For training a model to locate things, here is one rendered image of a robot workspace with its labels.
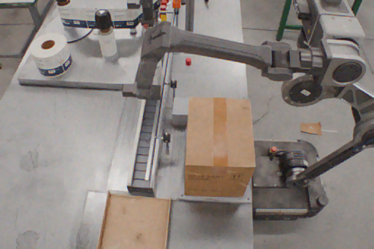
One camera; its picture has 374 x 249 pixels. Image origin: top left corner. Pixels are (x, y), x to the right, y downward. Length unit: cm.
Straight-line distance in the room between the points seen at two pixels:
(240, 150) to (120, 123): 66
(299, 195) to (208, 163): 112
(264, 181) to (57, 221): 126
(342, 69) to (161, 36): 53
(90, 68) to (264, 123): 147
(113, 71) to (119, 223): 80
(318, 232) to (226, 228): 113
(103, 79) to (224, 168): 86
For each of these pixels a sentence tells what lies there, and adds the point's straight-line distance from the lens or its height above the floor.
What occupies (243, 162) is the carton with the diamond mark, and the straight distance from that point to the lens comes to 113.
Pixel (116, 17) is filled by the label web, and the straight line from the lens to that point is 189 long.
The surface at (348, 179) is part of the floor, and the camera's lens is 263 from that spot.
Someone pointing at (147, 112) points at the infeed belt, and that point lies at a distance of 153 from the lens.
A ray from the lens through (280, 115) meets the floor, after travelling 274.
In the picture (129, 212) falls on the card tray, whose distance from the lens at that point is 136.
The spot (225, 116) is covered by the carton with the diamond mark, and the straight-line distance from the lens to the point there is 123.
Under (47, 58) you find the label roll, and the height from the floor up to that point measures 102.
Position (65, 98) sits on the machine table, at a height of 83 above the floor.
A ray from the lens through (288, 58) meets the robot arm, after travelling 99.
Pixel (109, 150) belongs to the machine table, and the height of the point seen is 83.
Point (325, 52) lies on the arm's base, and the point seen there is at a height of 150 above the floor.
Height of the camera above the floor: 210
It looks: 52 degrees down
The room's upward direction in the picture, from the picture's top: 1 degrees clockwise
